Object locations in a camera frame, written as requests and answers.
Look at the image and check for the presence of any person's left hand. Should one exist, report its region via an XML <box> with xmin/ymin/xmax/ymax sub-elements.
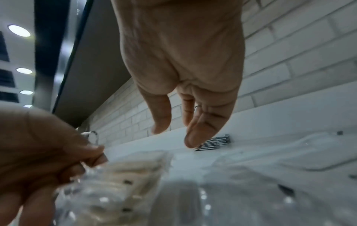
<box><xmin>0</xmin><ymin>103</ymin><xmax>109</xmax><ymax>226</ymax></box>

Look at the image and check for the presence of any stack of beige soap bars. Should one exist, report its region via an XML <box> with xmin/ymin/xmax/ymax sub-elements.
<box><xmin>54</xmin><ymin>151</ymin><xmax>174</xmax><ymax>226</ymax></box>

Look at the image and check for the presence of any shiny metal door frame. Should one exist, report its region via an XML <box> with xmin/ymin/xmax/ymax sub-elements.
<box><xmin>33</xmin><ymin>0</ymin><xmax>96</xmax><ymax>115</ymax></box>

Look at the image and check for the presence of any pile of clear-wrapped toiletries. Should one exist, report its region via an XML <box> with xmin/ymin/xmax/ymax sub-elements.
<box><xmin>150</xmin><ymin>130</ymin><xmax>357</xmax><ymax>226</ymax></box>

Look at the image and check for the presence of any person's right hand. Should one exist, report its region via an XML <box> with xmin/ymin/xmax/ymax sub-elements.
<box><xmin>110</xmin><ymin>0</ymin><xmax>246</xmax><ymax>149</ymax></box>

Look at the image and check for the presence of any dark ceiling vent grille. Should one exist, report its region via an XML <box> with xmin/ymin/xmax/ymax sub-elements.
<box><xmin>0</xmin><ymin>31</ymin><xmax>10</xmax><ymax>62</ymax></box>
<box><xmin>0</xmin><ymin>69</ymin><xmax>16</xmax><ymax>88</ymax></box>
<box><xmin>0</xmin><ymin>91</ymin><xmax>20</xmax><ymax>104</ymax></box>

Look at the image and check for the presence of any white countertop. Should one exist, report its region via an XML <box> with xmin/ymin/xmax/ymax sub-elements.
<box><xmin>103</xmin><ymin>86</ymin><xmax>357</xmax><ymax>226</ymax></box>

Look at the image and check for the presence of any stack of toothpaste sachets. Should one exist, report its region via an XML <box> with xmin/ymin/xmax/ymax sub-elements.
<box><xmin>194</xmin><ymin>141</ymin><xmax>228</xmax><ymax>152</ymax></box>

